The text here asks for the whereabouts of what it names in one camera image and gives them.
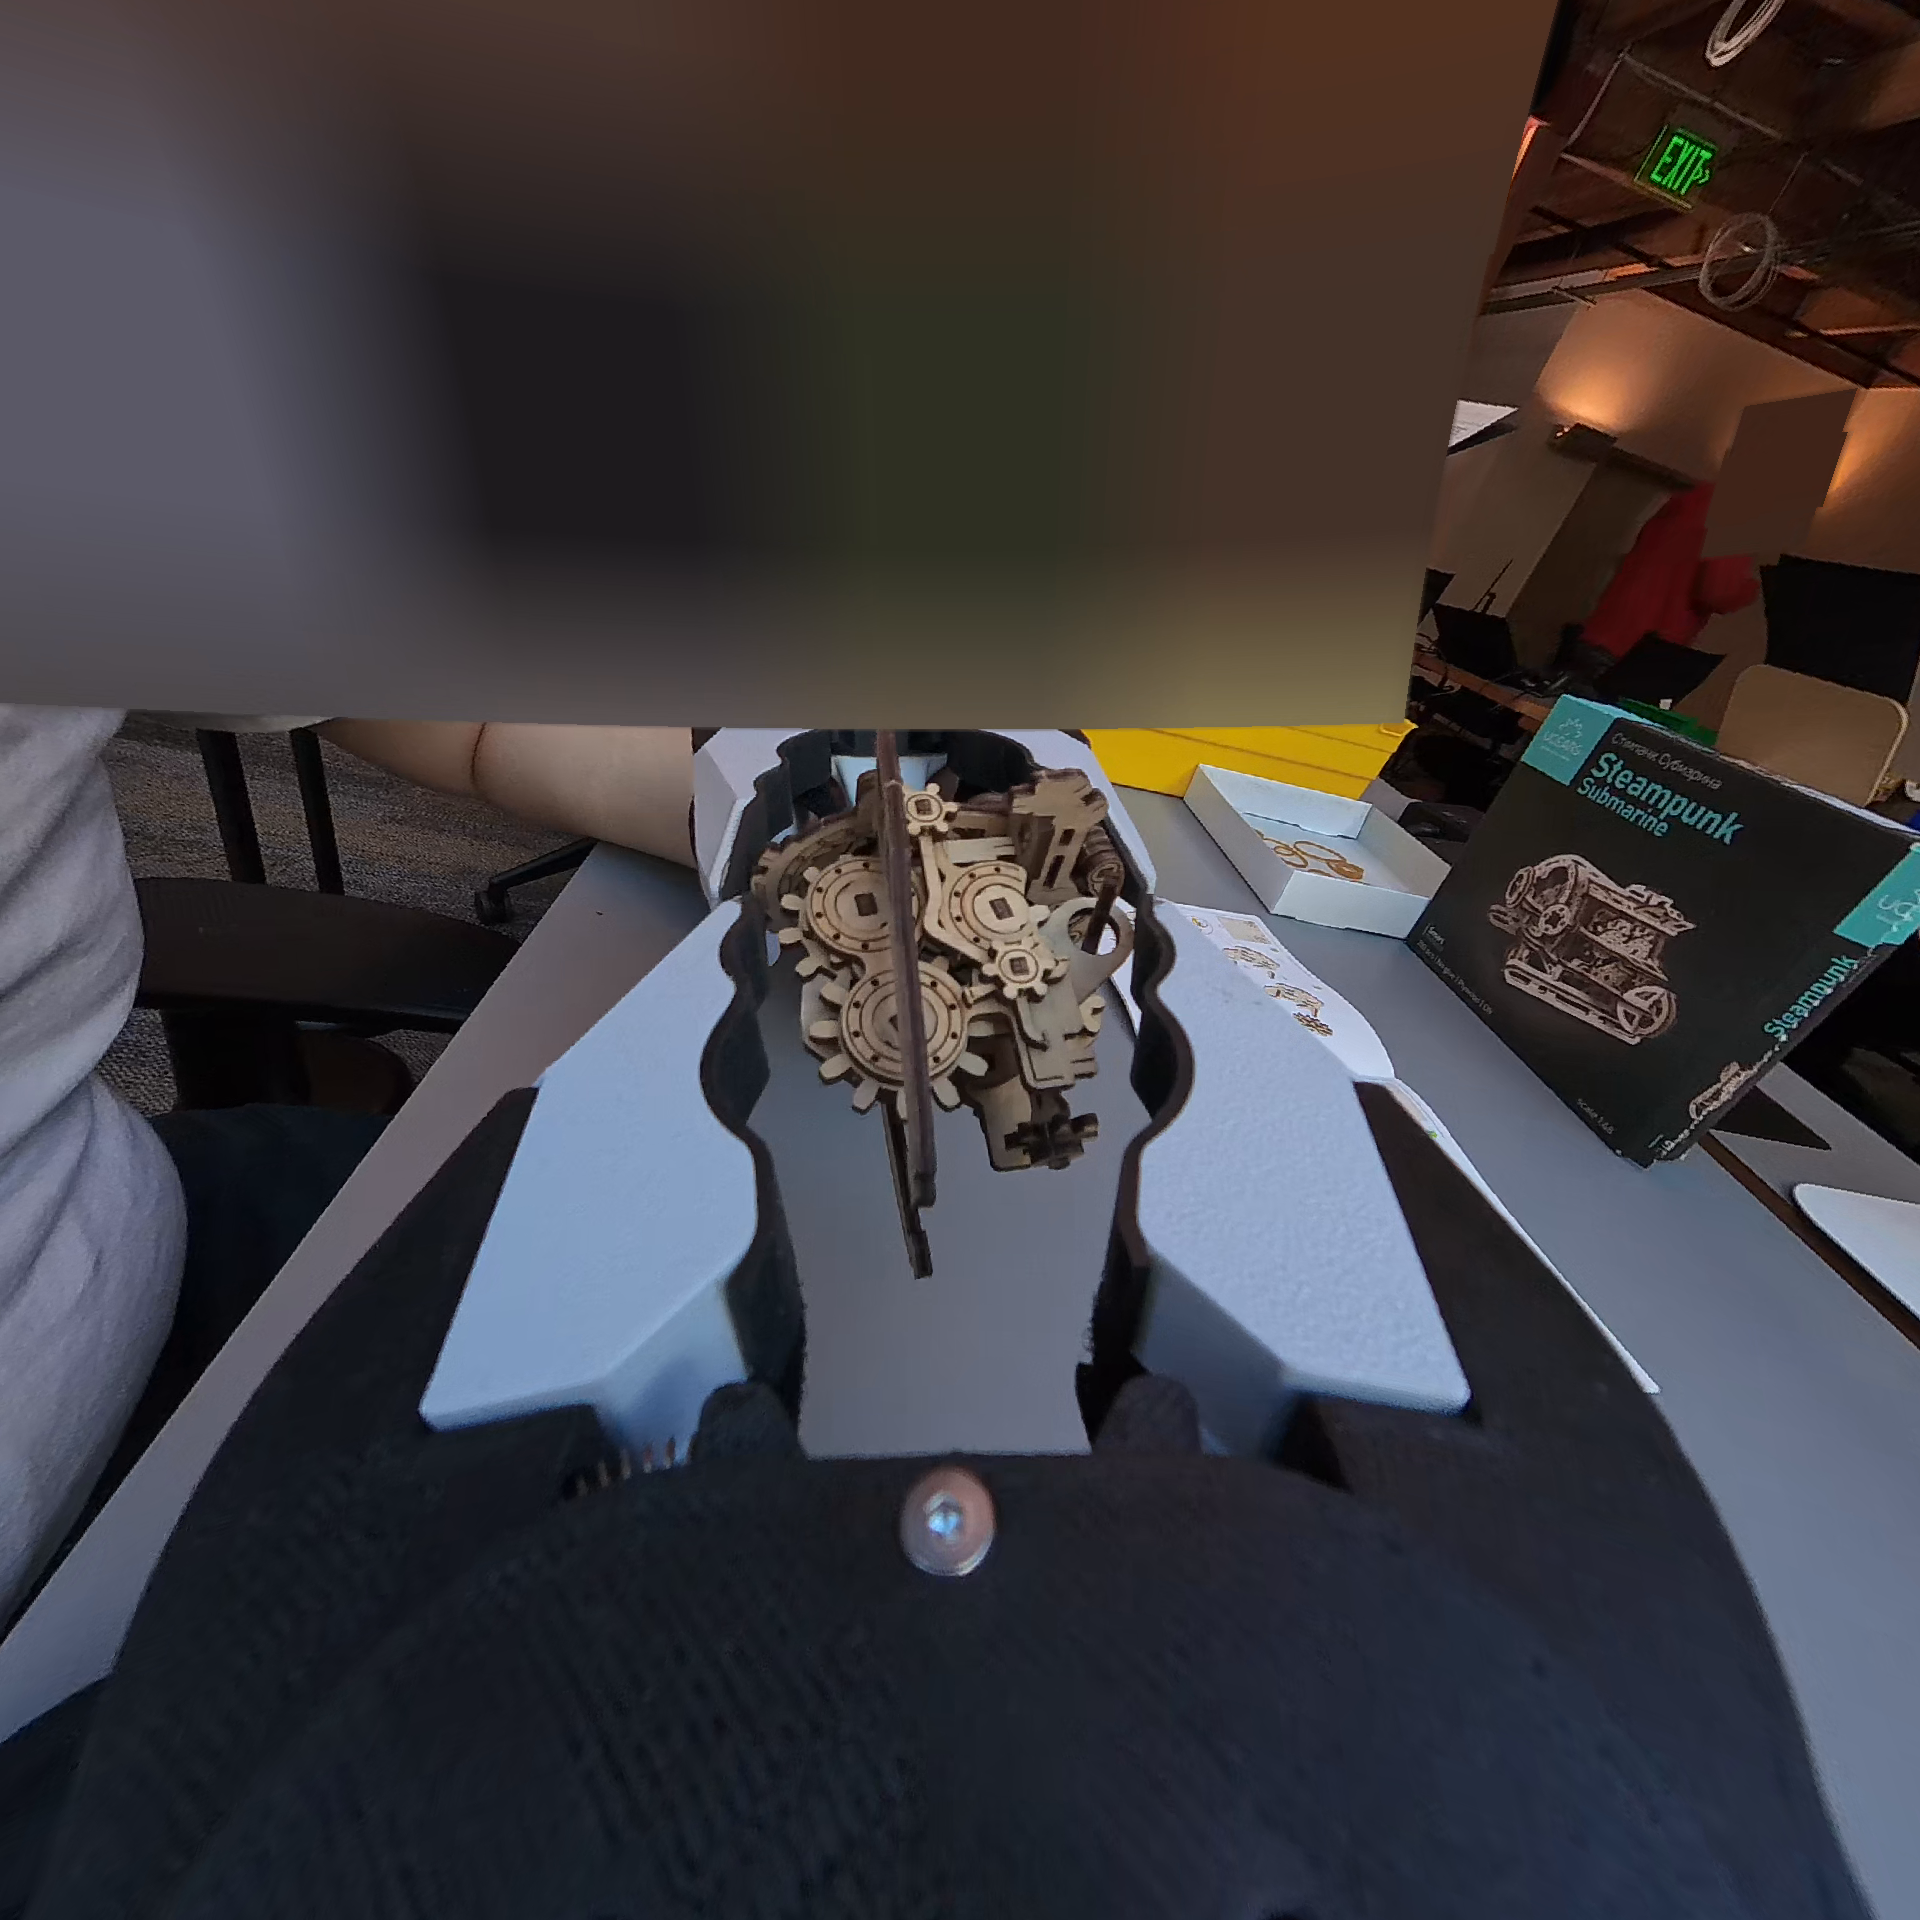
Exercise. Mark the tan rubber bands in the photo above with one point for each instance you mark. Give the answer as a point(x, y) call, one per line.
point(1303, 856)

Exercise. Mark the person in white shirt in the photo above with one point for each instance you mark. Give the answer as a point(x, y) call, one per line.
point(60, 1124)

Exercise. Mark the wooden gear model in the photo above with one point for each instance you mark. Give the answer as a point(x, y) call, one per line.
point(928, 959)

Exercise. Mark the white flat base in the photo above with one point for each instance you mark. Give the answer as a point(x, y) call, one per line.
point(1868, 1244)

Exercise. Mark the black model kit box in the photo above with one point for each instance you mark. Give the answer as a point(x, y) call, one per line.
point(1636, 959)

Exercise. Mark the plywood board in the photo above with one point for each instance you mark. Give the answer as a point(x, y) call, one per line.
point(1809, 734)

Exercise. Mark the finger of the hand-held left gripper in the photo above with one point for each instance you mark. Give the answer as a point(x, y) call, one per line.
point(1071, 742)
point(721, 809)

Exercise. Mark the person's left forearm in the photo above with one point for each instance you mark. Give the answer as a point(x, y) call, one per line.
point(571, 787)

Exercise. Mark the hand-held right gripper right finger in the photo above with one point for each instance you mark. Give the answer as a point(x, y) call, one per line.
point(1275, 1215)

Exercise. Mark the black office chair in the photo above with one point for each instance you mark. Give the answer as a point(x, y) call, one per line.
point(300, 976)

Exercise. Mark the green exit sign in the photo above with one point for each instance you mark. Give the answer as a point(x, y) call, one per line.
point(1683, 166)

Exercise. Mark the white cardboard tray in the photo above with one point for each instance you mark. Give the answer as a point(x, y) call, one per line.
point(1351, 886)

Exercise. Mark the yellow plastic bin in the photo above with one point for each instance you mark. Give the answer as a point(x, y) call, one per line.
point(1245, 756)

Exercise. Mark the assembly instruction booklet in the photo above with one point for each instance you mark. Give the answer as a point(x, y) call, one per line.
point(1290, 976)

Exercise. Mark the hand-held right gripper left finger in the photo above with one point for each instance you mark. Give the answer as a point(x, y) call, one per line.
point(615, 1215)

